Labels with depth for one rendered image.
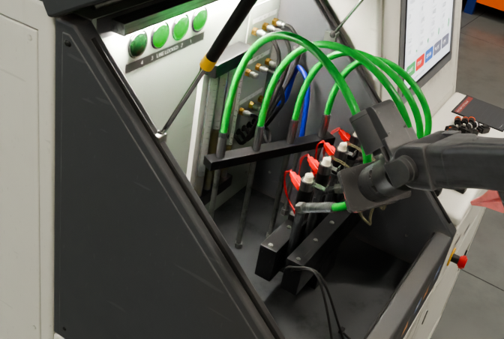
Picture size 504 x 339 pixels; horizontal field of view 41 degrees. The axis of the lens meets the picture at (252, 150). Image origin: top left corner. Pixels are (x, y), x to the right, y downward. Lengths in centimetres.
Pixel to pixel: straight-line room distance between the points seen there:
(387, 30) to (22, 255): 92
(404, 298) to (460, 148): 63
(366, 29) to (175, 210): 71
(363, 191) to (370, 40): 60
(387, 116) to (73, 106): 48
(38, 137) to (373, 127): 56
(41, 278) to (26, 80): 41
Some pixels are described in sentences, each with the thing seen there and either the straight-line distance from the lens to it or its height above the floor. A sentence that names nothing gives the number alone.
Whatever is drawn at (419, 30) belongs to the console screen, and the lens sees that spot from 181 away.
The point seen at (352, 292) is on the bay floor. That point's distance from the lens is 157.
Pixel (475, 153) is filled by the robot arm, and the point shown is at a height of 149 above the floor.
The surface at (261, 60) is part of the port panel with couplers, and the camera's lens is 159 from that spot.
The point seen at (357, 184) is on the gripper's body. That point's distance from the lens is 103.
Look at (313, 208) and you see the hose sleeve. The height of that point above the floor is 117.
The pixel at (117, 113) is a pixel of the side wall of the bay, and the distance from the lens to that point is 103.
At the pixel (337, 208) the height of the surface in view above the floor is 120.
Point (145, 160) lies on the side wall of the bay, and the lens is 103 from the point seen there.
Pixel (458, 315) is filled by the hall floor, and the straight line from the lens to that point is 294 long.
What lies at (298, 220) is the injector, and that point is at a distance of 136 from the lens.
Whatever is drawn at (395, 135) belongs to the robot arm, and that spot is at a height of 142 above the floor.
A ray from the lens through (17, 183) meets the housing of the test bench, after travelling 128.
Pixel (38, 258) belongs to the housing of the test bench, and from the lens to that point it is 135.
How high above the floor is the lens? 185
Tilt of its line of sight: 31 degrees down
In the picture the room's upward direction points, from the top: 10 degrees clockwise
